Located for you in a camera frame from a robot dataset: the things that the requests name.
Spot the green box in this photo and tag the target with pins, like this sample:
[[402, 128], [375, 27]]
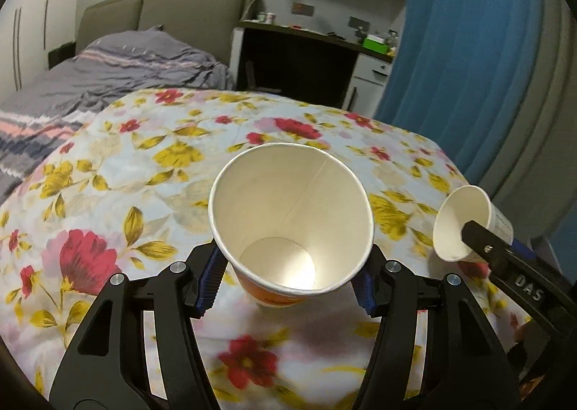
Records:
[[375, 43]]

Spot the white drawer cabinet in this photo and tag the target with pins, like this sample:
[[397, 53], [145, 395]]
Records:
[[367, 84]]

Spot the floral bed sheet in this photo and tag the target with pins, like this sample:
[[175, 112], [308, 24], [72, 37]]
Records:
[[128, 193]]

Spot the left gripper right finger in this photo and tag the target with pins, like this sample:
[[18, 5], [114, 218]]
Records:
[[465, 365]]

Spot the white cup on desk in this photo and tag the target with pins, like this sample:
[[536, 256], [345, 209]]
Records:
[[270, 18]]

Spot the blue and grey curtain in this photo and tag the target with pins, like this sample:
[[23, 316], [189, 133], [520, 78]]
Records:
[[493, 83]]

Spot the white wardrobe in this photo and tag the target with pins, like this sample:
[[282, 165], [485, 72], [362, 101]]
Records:
[[30, 29]]

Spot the orange white paper cup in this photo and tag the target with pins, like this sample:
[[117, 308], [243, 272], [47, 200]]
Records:
[[292, 220]]

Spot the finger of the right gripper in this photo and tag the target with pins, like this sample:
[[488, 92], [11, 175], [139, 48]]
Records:
[[522, 250], [499, 255]]

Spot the dark desk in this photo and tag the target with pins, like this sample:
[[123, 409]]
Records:
[[305, 66]]

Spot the grey padded headboard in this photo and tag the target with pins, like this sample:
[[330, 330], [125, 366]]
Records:
[[204, 24]]

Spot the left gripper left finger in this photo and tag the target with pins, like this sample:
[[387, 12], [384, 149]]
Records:
[[105, 365]]

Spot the grey striped blanket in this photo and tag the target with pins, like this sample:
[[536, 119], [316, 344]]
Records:
[[38, 119]]

